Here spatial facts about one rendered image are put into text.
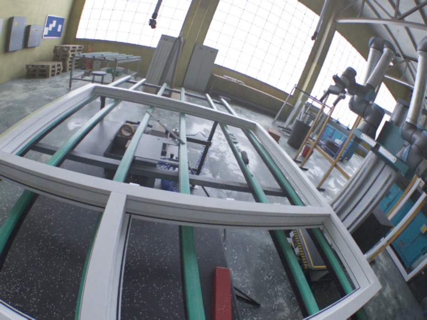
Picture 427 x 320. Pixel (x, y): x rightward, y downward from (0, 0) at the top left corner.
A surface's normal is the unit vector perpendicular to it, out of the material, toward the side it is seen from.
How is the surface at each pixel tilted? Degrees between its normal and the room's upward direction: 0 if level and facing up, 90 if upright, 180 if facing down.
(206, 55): 90
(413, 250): 90
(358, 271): 90
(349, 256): 90
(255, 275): 0
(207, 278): 0
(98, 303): 0
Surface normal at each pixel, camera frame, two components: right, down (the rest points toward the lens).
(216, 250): 0.32, -0.82
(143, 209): 0.16, 0.54
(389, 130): -0.95, -0.29
